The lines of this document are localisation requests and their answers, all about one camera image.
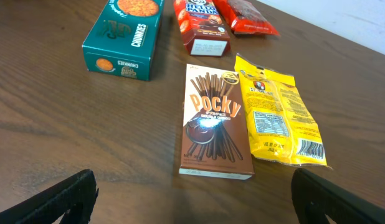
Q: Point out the brown Pocky box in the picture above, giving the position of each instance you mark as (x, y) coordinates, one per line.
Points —
(215, 140)

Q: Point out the yellow snack bag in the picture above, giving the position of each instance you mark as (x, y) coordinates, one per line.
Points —
(280, 127)

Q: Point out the red Hacks candy bag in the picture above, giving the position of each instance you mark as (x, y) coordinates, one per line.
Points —
(243, 18)

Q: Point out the red Hello Panda box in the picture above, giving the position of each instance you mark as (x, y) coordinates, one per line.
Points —
(202, 30)

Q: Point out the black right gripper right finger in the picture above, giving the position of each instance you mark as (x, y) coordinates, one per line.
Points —
(317, 200)

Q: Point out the teal Chunkies cookie box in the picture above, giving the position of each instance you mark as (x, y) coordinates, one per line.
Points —
(122, 41)

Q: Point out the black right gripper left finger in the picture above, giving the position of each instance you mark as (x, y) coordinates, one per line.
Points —
(70, 201)

